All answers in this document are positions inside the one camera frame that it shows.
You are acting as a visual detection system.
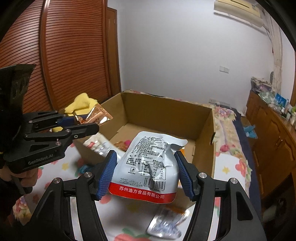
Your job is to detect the white red label snack pouch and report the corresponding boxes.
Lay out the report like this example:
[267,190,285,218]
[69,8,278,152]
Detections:
[83,132,125,160]

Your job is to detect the brown foil snack packet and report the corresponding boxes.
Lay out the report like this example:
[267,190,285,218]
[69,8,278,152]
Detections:
[74,103,113,126]

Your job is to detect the white red-bottom snack pouch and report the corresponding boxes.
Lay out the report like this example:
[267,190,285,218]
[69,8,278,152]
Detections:
[108,131,188,204]

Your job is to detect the teal foil candy packet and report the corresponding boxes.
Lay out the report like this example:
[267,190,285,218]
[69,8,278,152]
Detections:
[75,165,94,177]

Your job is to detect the orange chicken feet snack bag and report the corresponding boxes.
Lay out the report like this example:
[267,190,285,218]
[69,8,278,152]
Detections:
[180,148,185,156]

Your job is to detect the pink braised egg snack pack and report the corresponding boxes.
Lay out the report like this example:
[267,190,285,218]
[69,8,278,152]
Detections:
[114,140,132,152]

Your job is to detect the person's left hand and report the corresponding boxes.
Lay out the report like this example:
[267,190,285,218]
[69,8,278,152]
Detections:
[1,166,38,187]

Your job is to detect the yellow Pikachu plush toy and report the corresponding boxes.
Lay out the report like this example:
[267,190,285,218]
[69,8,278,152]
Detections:
[50,93,98,133]

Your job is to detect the floral white bed sheet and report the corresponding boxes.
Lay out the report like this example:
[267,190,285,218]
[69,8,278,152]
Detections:
[13,145,251,240]

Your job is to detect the brown cardboard box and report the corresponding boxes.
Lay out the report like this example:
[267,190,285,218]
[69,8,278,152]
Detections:
[73,91,217,209]

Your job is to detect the teal cloth on floor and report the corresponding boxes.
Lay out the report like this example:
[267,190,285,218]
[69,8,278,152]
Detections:
[243,125,258,139]

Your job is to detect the brown louvered wardrobe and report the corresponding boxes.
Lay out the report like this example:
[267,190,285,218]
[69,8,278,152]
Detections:
[1,1,121,113]

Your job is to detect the wooden sideboard cabinet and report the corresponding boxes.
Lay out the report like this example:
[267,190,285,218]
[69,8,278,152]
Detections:
[246,90,295,199]

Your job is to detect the folded fabric pile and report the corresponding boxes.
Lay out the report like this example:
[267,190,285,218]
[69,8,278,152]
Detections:
[250,77,271,93]

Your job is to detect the blue box on sideboard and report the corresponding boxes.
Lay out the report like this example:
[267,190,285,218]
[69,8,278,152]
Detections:
[275,93,287,108]

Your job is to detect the floral patterned curtain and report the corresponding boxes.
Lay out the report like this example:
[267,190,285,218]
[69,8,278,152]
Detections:
[265,13,282,94]

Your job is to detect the white wall switch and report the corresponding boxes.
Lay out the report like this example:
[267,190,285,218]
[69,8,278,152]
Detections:
[219,66,230,74]

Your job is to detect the beige wall air conditioner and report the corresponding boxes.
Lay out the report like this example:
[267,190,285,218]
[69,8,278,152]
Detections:
[214,0,264,28]

